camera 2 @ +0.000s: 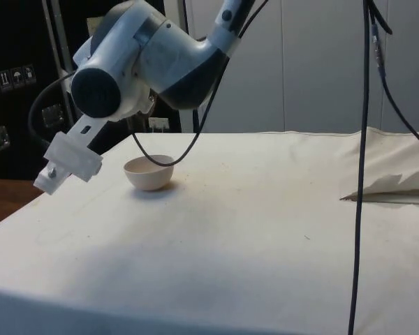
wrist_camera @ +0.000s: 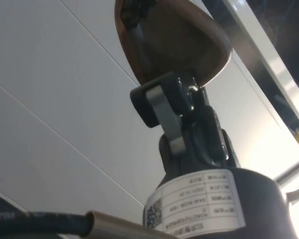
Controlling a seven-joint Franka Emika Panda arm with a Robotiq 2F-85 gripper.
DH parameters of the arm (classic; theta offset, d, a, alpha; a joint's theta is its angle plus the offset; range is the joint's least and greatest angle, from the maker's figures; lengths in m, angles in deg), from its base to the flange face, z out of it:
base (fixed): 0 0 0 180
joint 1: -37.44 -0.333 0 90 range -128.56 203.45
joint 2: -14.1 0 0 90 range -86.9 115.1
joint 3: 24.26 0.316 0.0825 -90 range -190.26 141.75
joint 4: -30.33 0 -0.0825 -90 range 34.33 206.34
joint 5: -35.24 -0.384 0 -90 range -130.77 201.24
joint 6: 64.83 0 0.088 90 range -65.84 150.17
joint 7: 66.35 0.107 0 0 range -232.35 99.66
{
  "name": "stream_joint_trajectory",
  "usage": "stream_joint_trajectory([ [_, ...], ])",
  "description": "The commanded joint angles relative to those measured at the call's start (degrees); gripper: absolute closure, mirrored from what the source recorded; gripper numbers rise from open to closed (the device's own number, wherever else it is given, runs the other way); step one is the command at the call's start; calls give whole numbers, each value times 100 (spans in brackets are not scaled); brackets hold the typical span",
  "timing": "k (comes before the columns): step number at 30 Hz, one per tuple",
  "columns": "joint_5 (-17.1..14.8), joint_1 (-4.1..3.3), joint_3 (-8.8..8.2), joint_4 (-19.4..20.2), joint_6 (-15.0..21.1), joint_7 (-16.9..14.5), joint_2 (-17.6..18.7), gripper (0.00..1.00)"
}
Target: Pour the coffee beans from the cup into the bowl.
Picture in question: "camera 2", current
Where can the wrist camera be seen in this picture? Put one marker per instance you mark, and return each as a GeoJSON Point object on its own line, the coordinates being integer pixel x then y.
{"type": "Point", "coordinates": [73, 160]}

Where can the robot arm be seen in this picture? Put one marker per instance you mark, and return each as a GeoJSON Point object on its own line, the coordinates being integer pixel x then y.
{"type": "Point", "coordinates": [167, 63]}

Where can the white bowl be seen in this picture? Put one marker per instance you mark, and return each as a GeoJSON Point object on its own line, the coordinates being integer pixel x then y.
{"type": "Point", "coordinates": [148, 178]}

